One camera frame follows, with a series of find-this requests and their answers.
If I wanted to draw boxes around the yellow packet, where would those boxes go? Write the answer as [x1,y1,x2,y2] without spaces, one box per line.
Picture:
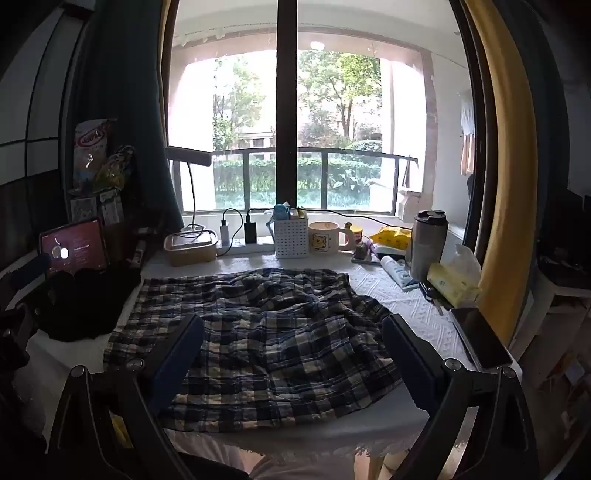
[369,226,413,252]

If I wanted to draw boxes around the beige hanging garment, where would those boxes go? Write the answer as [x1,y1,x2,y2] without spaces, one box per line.
[459,133,475,176]

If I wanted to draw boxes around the teal curtain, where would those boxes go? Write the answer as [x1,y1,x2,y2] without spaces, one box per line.
[69,0,185,236]

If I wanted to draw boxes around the white desk lamp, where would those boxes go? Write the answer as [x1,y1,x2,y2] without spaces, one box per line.
[165,146,214,234]

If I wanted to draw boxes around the white printed card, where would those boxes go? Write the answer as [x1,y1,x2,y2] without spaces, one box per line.
[99,189,122,226]
[69,198,98,221]

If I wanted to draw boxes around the dark slim packet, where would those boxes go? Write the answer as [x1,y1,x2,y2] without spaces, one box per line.
[128,228,149,269]

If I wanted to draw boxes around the white tube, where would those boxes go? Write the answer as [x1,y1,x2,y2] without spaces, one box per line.
[380,255,421,292]

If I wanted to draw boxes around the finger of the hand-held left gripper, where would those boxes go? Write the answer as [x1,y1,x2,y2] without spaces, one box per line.
[9,252,52,291]

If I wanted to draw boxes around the black smartphone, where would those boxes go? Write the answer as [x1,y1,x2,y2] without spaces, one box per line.
[449,306,514,371]

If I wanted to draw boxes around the white charger with cable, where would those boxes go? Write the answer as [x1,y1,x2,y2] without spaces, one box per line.
[223,208,245,252]

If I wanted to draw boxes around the yellow curtain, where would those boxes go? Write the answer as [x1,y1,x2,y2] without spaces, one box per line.
[464,0,536,352]

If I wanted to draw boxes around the white perforated basket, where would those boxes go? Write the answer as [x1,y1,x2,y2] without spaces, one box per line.
[274,218,310,259]

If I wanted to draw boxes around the white textured tablecloth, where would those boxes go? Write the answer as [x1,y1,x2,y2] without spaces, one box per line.
[28,249,522,462]

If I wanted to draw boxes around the white power strip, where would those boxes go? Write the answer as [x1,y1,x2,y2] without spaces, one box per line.
[215,237,277,257]

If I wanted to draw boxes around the yellow green snack bag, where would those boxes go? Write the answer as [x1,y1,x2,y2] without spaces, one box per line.
[92,145,136,195]

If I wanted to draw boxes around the white hanging shirt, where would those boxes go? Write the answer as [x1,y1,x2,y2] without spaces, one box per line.
[458,92,476,137]

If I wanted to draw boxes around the tablet with dark red screen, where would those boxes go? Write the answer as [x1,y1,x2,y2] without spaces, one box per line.
[38,217,110,278]

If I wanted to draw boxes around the black cloth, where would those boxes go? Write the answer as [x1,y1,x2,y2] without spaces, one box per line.
[36,263,141,343]

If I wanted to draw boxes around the red and white snack bag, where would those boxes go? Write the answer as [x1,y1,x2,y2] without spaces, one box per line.
[71,117,117,195]

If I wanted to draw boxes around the tan food container clear lid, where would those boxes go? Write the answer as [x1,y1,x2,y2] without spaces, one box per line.
[163,230,219,267]

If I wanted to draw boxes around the person's light trousers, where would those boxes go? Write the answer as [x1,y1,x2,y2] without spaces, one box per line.
[185,443,365,480]

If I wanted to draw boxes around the blue plaid pants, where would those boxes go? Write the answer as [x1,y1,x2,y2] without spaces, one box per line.
[102,268,407,432]

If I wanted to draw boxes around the yellow tissue pack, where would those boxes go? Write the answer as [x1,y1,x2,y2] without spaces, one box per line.
[426,244,482,308]

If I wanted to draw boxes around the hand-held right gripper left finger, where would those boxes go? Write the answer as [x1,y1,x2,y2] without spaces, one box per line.
[47,314,205,480]

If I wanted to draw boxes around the balcony railing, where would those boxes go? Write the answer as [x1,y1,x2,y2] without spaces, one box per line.
[168,147,419,215]

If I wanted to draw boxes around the cream mug with bear print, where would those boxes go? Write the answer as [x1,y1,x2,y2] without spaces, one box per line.
[308,220,356,254]

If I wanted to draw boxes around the dark window post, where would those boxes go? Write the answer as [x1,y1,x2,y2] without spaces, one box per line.
[276,0,300,217]

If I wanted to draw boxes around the steel tumbler with black lid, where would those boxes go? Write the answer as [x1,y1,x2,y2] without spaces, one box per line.
[410,210,450,283]

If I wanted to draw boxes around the black charger cable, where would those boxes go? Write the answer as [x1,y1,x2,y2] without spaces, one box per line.
[247,208,419,232]

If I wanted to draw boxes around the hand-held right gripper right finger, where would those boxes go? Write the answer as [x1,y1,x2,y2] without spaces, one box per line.
[381,314,541,480]

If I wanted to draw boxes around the white shelf unit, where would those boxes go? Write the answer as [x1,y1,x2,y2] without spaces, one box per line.
[517,268,591,462]

